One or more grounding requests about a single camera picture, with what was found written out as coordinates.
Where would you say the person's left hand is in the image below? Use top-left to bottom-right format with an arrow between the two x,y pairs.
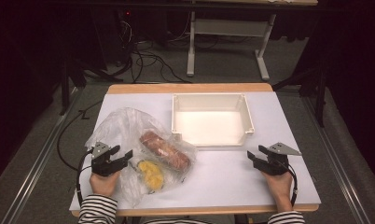
89,170 -> 121,198

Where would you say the black metal stand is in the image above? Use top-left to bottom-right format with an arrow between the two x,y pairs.
271,60 -> 329,129
59,54 -> 116,117

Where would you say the person's right hand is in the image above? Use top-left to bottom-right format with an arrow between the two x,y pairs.
261,170 -> 294,201

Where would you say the metal floor rail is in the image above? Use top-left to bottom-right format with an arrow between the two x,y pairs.
301,95 -> 365,224
0,87 -> 84,224

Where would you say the left hand-held gripper cable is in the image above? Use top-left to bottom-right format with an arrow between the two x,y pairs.
76,148 -> 95,208

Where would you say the long black floor cable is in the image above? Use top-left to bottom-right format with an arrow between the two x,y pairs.
56,100 -> 104,173

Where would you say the reddish brown sausage roll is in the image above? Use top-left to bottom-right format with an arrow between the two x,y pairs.
139,130 -> 191,173

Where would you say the yellow food piece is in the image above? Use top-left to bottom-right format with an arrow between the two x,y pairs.
136,160 -> 165,191

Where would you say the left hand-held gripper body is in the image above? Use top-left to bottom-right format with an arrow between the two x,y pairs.
90,141 -> 125,177

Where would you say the clear plastic bag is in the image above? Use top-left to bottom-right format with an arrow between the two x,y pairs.
84,106 -> 199,209

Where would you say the tangle of black floor cables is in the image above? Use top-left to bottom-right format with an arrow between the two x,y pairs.
113,18 -> 193,85

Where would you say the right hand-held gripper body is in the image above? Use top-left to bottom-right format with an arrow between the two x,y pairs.
259,142 -> 303,176

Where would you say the hand-held gripper cable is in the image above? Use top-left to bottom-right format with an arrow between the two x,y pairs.
76,148 -> 95,208
278,160 -> 299,208

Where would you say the right hand-held gripper cable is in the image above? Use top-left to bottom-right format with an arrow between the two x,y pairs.
278,160 -> 299,208

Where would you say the plastic storage bin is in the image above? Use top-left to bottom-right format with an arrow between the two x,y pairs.
171,92 -> 256,148

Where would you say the white-framed desk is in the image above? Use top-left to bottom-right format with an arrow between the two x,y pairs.
186,0 -> 319,82

